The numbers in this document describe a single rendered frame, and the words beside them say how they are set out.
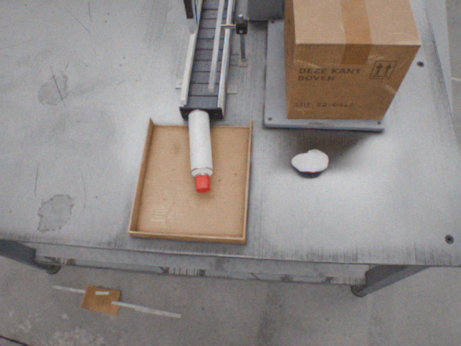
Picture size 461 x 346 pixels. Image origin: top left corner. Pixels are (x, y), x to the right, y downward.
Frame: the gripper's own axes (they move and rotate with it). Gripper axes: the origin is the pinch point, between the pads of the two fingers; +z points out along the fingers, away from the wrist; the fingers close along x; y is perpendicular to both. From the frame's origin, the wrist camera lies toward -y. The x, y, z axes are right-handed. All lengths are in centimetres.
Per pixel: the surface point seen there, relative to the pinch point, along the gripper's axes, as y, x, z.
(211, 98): -2.3, 0.2, 18.6
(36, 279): 86, 7, 115
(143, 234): 9.8, 32.5, 32.3
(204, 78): 0.3, -5.6, 16.5
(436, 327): -91, 15, 117
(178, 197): 3.7, 22.0, 31.5
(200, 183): -2.0, 21.6, 26.8
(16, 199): 46, 24, 33
